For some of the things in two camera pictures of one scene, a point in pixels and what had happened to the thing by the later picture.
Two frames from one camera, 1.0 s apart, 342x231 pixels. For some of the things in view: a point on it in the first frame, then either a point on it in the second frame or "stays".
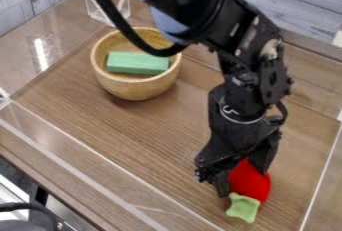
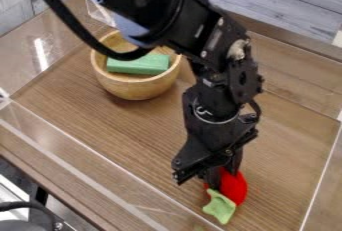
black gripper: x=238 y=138 -> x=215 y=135
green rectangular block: x=132 y=62 stays
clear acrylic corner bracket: x=96 y=11 stays
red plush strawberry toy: x=250 y=188 -> x=226 y=197
